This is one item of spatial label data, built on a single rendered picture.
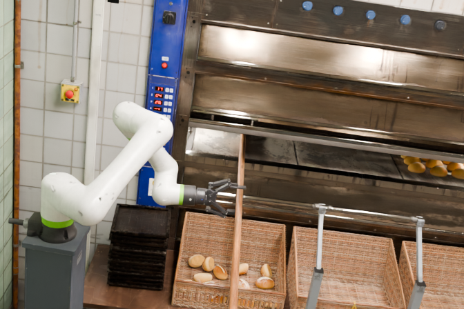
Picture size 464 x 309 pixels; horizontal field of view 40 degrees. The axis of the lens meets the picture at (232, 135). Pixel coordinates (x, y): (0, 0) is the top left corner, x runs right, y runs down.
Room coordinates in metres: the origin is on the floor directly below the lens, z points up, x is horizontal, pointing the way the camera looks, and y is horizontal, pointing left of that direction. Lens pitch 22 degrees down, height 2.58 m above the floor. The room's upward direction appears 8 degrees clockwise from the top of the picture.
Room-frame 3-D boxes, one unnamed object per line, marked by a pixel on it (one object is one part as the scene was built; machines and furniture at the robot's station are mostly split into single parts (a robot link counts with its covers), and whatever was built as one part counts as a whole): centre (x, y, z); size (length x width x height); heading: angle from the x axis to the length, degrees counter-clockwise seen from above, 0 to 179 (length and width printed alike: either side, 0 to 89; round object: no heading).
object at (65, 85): (3.01, 0.83, 1.46); 0.10 x 0.07 x 0.10; 92
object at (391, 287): (2.84, -0.69, 0.72); 0.56 x 0.49 x 0.28; 92
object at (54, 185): (2.11, 0.61, 1.36); 0.16 x 0.13 x 0.19; 57
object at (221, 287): (2.82, -0.09, 0.72); 0.56 x 0.49 x 0.28; 92
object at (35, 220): (2.12, 0.67, 1.23); 0.26 x 0.15 x 0.06; 88
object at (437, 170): (3.57, -1.23, 1.21); 0.61 x 0.48 x 0.06; 2
